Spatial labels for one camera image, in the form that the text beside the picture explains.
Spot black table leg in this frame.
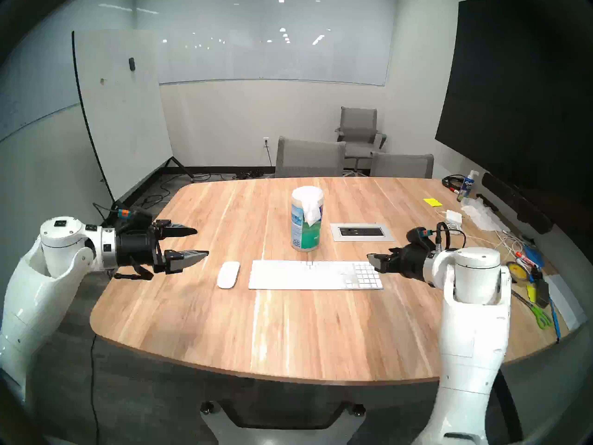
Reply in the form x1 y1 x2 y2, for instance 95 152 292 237
498 377 524 442

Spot whiteboard cleaner spray bottle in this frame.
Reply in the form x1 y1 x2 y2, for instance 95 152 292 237
457 170 480 203

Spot black and yellow tape roll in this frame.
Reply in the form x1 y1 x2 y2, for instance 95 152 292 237
506 261 531 285

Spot crumpled white tissue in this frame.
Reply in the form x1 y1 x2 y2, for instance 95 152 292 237
461 197 510 231

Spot large black wall screen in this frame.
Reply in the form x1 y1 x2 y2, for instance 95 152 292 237
435 0 593 206

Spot grey office chair with armrests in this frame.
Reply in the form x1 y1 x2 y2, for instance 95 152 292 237
336 107 387 173

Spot grey mesh office chair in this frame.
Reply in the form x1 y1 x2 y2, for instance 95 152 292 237
371 153 435 178
276 136 347 178

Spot black hanging robot cable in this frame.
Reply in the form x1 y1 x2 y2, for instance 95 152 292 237
90 333 101 445

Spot black video conference bar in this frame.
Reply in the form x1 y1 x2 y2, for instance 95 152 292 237
482 172 554 235

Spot white disinfecting wipe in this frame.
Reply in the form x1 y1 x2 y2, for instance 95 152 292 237
302 188 324 227

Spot white wireless mouse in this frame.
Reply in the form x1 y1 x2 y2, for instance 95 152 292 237
217 261 241 290

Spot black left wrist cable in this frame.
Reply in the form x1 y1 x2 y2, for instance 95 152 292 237
114 259 154 281

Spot glass wall board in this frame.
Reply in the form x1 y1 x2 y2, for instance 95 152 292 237
0 41 80 141
134 0 389 86

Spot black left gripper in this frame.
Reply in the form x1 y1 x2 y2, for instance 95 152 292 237
115 221 210 275

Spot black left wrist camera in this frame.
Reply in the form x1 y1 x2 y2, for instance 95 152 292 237
115 208 153 231

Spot white charging cable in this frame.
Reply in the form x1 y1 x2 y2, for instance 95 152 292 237
435 210 524 265

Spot silver table power outlet box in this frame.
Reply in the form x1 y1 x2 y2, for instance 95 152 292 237
330 223 395 242

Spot mobile whiteboard on stand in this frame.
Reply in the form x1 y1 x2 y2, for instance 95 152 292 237
72 29 195 203

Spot black whiteboard eraser block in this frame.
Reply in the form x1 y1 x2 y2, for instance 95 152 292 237
533 277 551 308

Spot white slim keyboard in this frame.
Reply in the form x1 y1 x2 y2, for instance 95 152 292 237
248 260 384 291

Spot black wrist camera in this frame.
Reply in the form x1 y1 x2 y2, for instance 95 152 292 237
115 208 153 231
407 226 438 246

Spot green handled scissors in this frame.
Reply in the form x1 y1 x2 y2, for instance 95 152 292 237
510 289 553 330

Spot disinfecting wipes canister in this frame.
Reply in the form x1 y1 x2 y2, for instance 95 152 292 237
291 186 325 252

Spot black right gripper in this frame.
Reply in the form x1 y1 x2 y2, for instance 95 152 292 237
367 239 437 280

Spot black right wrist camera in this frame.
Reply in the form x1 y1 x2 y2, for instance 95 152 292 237
407 226 438 246

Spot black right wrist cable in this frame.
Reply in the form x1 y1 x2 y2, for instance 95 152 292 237
435 222 467 252

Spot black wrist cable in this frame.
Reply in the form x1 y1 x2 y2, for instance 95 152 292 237
435 222 467 252
114 259 154 281

